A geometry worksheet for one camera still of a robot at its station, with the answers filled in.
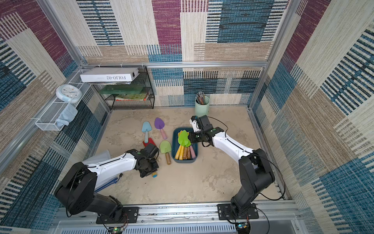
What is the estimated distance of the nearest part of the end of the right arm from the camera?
0.65 metres

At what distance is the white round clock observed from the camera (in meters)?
0.73

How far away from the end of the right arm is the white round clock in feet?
2.06
